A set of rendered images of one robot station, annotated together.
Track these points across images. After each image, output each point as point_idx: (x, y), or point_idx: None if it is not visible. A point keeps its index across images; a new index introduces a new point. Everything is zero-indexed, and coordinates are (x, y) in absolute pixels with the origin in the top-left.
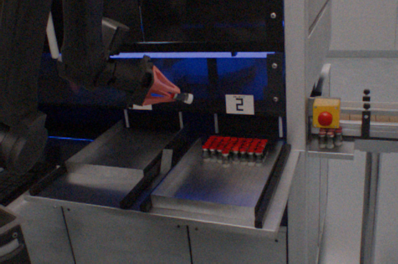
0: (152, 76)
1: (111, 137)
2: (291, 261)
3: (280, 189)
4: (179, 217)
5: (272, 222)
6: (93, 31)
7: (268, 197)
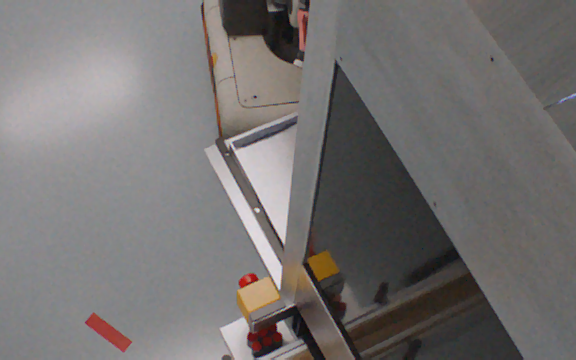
0: (304, 9)
1: None
2: None
3: (245, 207)
4: (293, 113)
5: (214, 157)
6: None
7: (235, 172)
